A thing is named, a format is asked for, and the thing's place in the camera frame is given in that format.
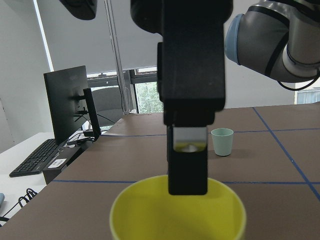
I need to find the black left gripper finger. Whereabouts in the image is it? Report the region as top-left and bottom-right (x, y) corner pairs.
(166, 109), (215, 195)

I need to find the yellow plastic cup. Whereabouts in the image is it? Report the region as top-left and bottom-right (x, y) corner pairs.
(109, 175), (247, 240)

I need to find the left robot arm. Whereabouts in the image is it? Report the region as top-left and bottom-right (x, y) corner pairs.
(158, 0), (320, 195)

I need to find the pale green plastic cup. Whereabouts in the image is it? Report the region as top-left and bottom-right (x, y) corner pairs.
(211, 128), (234, 157)

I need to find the brown paper table mat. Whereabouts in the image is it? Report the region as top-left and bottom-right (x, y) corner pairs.
(0, 103), (320, 240)

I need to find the black computer monitor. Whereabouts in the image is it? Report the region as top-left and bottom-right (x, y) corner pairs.
(43, 65), (101, 145)

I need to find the black box with label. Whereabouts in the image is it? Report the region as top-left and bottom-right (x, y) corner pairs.
(42, 147), (83, 184)

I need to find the black keyboard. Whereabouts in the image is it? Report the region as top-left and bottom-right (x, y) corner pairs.
(9, 138), (60, 178)

